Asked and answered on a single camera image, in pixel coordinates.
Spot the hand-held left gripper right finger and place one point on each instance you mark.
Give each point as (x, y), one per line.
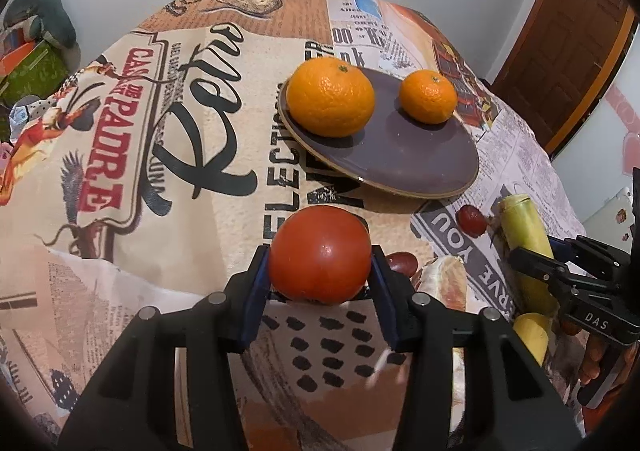
(384, 292)

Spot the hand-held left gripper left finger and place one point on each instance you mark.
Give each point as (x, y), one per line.
(257, 292)

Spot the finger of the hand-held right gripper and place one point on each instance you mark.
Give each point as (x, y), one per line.
(545, 271)
(582, 247)

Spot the yellow-green banana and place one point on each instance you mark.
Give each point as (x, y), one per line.
(525, 231)

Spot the red tomato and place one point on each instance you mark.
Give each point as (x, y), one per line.
(320, 256)

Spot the dark purple round plate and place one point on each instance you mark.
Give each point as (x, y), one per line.
(400, 151)

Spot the person's right hand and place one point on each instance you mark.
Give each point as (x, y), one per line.
(591, 363)

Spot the red grape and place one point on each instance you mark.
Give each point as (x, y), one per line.
(402, 262)
(472, 221)

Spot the white panel with stickers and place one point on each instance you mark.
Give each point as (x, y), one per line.
(612, 213)

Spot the peeled orange piece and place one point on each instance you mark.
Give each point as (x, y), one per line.
(445, 283)

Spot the yellow banana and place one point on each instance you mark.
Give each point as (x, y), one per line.
(532, 337)

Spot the printed newspaper-style tablecloth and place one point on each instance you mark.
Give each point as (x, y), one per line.
(175, 131)

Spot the small orange mandarin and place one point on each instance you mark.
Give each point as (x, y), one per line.
(428, 97)

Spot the large orange mandarin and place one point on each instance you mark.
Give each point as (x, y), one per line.
(331, 98)

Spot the brown wooden door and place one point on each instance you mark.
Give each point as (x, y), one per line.
(570, 31)

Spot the green patterned box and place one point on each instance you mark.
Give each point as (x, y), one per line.
(35, 73)

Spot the orange box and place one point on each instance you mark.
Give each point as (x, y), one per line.
(12, 58)

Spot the grey plush toy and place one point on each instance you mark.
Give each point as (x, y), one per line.
(45, 16)

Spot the pink wall decoration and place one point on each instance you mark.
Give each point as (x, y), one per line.
(625, 131)

